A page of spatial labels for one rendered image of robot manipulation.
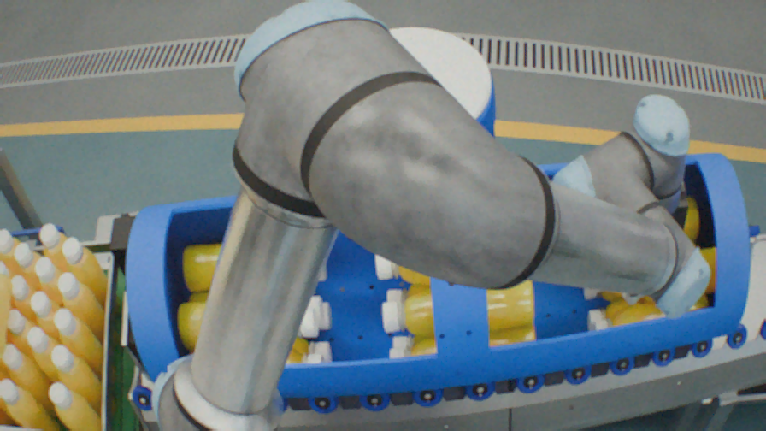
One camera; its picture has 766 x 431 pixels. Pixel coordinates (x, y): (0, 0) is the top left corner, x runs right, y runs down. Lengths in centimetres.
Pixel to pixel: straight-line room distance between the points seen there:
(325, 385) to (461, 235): 67
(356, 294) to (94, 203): 173
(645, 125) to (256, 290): 46
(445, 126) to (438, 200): 5
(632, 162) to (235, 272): 44
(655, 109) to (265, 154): 48
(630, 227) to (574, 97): 222
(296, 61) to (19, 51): 335
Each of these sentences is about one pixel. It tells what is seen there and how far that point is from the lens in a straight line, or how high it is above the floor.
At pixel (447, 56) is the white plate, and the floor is 104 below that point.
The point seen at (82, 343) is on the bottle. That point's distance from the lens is 149.
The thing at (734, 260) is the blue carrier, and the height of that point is 120.
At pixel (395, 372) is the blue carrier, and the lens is 125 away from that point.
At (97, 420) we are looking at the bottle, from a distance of 148.
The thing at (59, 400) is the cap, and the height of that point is 109.
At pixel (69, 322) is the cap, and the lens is 146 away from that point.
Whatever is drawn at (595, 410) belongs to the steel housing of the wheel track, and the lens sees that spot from 149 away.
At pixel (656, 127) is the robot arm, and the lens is 102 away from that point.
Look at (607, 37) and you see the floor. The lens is 325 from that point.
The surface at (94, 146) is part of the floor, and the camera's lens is 326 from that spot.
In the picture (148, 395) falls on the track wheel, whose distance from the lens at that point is 148.
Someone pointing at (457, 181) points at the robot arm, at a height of 173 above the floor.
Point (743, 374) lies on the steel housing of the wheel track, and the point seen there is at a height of 86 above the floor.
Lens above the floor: 222
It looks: 54 degrees down
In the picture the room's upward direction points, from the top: 12 degrees counter-clockwise
